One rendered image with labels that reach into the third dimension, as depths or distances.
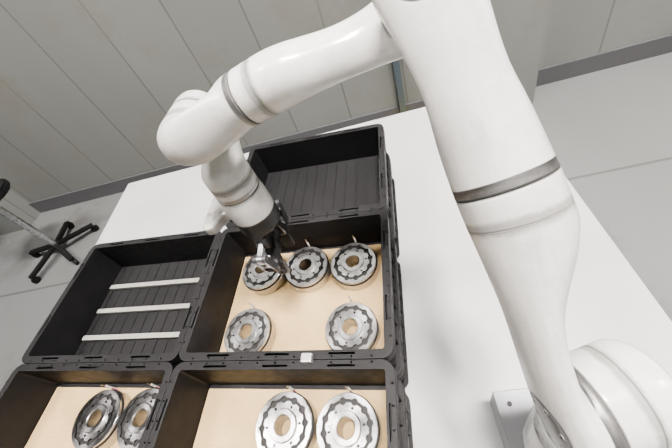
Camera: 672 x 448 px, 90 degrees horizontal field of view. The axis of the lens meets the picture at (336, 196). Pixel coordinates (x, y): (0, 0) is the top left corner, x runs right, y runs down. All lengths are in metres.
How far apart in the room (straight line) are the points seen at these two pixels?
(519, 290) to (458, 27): 0.22
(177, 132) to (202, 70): 1.94
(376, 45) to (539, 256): 0.26
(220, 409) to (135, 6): 2.03
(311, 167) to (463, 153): 0.77
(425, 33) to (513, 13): 1.87
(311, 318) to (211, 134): 0.46
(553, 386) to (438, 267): 0.56
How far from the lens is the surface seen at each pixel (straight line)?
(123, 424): 0.87
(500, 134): 0.30
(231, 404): 0.77
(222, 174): 0.49
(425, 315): 0.85
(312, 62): 0.39
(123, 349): 1.00
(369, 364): 0.58
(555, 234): 0.32
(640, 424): 0.41
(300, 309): 0.77
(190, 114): 0.43
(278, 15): 2.14
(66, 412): 1.03
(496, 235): 0.32
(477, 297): 0.86
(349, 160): 1.01
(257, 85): 0.39
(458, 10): 0.31
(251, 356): 0.66
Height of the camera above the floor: 1.48
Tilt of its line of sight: 45 degrees down
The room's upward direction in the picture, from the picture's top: 23 degrees counter-clockwise
